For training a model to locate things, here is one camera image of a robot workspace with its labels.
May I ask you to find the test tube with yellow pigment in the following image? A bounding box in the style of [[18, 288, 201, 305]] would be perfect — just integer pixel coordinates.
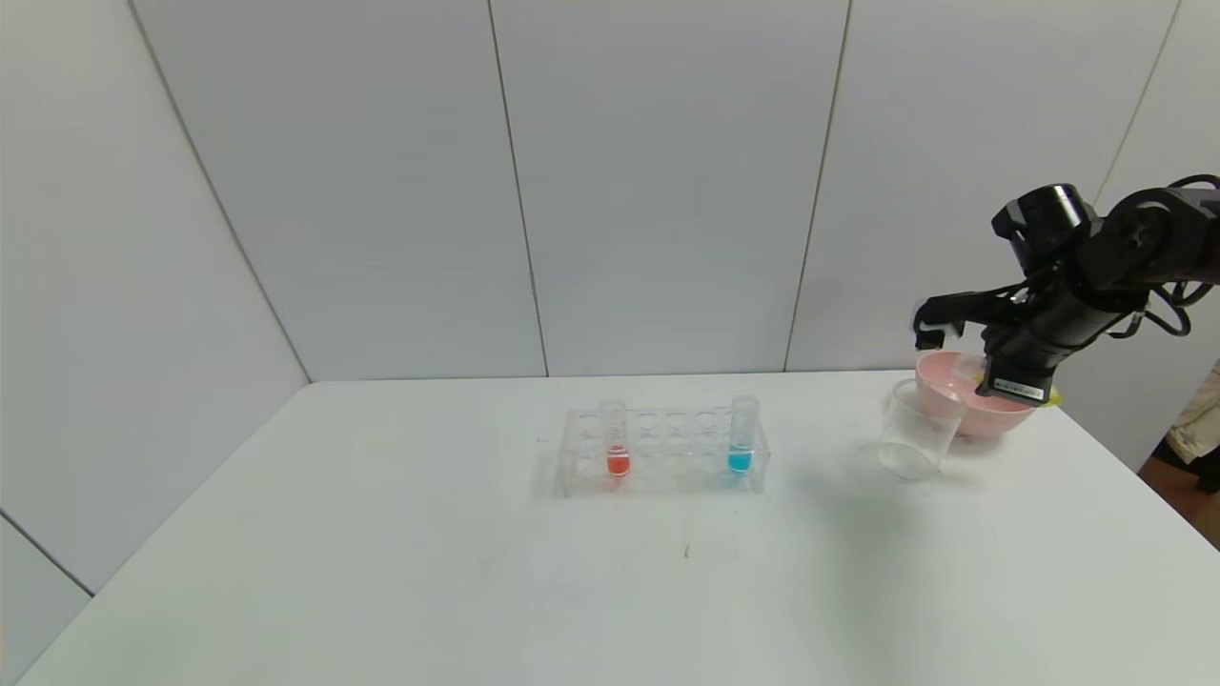
[[951, 353, 1065, 410]]

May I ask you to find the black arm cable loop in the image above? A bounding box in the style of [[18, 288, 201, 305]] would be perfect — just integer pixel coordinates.
[[1132, 174, 1220, 340]]

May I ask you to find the beige and black background bundle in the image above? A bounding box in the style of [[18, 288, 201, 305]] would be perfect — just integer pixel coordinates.
[[1138, 360, 1220, 497]]

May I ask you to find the clear plastic test tube rack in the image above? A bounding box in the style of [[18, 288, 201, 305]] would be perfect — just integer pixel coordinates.
[[557, 407, 772, 499]]

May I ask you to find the clear glass beaker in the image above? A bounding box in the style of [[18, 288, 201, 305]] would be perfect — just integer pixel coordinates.
[[876, 378, 966, 483]]

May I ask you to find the test tube with blue pigment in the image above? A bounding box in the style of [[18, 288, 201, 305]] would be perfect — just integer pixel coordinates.
[[726, 395, 762, 476]]

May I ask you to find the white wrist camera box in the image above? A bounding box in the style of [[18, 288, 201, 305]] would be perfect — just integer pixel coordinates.
[[912, 293, 1026, 352]]

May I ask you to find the test tube with red pigment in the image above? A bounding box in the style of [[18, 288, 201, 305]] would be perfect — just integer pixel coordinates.
[[598, 399, 633, 480]]

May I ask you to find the pink bowl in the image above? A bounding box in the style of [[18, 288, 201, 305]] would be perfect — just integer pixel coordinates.
[[914, 350, 1043, 440]]

